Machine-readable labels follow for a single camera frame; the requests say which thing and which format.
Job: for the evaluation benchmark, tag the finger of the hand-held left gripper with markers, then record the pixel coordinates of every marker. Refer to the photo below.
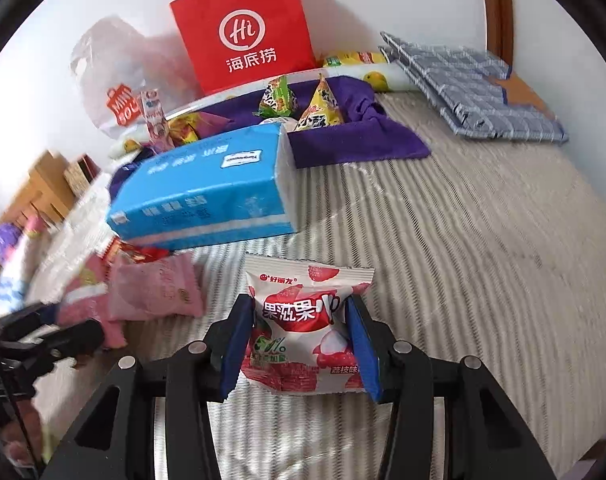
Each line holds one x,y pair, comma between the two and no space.
28,317
73,340

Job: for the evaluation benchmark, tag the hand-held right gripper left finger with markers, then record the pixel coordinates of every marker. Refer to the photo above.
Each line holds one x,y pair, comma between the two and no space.
235,350

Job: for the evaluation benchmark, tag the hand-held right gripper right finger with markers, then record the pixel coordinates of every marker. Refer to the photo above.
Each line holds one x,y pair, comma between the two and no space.
363,350

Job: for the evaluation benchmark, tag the white red snack packet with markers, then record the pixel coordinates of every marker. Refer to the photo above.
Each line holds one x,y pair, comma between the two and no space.
293,310

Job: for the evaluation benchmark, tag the yellow triangular snack packet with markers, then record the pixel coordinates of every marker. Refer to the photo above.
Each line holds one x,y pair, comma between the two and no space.
323,107

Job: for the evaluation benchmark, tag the person's left hand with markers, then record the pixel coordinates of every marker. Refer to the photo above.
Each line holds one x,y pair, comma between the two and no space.
23,425

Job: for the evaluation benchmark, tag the large pink snack packet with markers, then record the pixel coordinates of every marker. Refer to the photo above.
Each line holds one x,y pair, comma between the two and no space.
153,285

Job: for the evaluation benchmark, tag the wooden cabinet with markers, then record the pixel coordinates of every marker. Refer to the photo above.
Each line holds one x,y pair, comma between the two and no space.
43,190

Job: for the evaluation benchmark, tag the striped bedsheet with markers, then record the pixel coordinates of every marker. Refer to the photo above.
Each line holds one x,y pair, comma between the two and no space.
483,260

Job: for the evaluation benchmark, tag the blue tissue pack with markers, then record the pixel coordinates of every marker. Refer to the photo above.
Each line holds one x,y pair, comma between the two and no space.
198,185

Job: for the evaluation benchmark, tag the purple towel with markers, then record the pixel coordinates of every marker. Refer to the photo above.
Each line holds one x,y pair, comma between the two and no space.
363,145

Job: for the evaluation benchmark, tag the yellow red snack packet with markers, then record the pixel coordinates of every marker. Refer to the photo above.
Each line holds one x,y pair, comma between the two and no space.
183,130

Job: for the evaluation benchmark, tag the magenta snack packet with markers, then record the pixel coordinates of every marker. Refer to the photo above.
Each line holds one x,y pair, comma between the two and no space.
214,120

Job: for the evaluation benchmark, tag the tall pink white packet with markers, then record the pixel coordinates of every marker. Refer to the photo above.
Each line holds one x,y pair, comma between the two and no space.
153,115

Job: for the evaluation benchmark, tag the green triangular snack packet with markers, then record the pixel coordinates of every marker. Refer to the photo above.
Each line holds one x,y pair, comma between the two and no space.
275,97

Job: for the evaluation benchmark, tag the white plastic shopping bag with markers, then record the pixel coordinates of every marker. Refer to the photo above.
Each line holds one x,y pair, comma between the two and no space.
113,60

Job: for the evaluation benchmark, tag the grey checked cushion orange star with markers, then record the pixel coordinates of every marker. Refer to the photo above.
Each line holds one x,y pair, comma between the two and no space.
483,90

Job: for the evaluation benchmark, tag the yellow green snack packet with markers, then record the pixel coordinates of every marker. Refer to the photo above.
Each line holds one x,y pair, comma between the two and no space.
353,58

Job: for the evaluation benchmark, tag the red paper bag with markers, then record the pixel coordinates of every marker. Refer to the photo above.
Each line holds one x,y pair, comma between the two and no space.
243,10

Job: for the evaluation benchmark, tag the wooden door frame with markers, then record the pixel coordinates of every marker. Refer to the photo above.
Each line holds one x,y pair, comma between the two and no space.
495,5

